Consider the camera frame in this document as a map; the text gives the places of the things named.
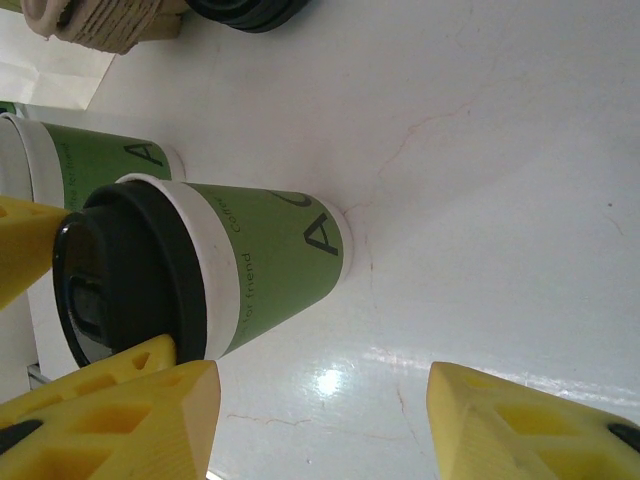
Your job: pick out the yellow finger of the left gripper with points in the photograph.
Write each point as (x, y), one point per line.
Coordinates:
(135, 359)
(22, 250)

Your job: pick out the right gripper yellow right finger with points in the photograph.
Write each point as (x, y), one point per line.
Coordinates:
(540, 435)

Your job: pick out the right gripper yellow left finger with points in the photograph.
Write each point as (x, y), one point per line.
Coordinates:
(100, 430)

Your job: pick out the black plastic cup lid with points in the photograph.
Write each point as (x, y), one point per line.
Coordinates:
(140, 260)

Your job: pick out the white paper carrier bag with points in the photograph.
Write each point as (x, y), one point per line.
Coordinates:
(50, 75)

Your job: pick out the green paper coffee cup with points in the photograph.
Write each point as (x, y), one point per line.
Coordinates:
(100, 150)
(280, 250)

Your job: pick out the brown pulp carrier stack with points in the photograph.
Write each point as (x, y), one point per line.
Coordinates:
(110, 25)

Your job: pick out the black plastic lid stack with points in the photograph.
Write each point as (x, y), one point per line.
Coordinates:
(250, 12)

